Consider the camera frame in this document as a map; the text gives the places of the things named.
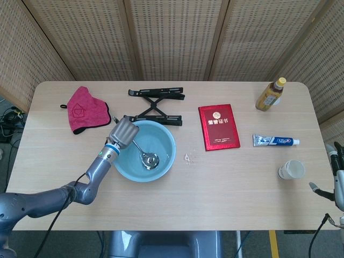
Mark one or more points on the small clear plastic scrap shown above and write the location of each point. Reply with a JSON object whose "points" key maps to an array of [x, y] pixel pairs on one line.
{"points": [[187, 158]]}

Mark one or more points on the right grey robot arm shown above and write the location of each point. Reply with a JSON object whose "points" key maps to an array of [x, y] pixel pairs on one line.
{"points": [[342, 224]]}

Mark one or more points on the black folding laptop stand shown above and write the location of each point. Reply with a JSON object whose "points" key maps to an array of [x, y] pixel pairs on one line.
{"points": [[156, 107]]}

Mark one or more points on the white paper cup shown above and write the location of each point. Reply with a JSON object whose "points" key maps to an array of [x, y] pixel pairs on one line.
{"points": [[292, 170]]}

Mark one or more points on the yellow cap tea bottle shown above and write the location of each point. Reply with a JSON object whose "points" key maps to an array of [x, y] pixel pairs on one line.
{"points": [[270, 96]]}

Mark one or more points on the woven bamboo folding screen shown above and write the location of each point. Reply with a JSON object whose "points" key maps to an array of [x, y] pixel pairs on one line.
{"points": [[172, 40]]}

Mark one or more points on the blue white toothpaste tube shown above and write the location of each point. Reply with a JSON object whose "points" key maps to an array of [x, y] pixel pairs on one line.
{"points": [[274, 140]]}

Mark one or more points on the pink cloth with black trim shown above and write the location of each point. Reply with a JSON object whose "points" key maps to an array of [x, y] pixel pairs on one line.
{"points": [[86, 110]]}

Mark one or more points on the metal ladle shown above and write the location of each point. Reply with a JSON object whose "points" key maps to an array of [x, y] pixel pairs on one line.
{"points": [[147, 157]]}

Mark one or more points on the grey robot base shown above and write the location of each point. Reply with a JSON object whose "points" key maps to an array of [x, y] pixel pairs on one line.
{"points": [[164, 244]]}

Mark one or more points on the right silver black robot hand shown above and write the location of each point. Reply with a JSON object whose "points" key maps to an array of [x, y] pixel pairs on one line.
{"points": [[334, 177]]}

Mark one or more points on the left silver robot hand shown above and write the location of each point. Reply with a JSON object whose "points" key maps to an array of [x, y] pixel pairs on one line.
{"points": [[125, 133]]}

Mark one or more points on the red certificate book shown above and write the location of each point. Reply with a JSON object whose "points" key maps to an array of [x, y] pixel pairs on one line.
{"points": [[219, 127]]}

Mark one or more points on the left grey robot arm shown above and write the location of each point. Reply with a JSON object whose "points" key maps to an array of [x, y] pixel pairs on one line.
{"points": [[53, 193]]}

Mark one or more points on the light blue plastic basin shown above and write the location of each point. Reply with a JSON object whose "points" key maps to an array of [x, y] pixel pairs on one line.
{"points": [[150, 153]]}

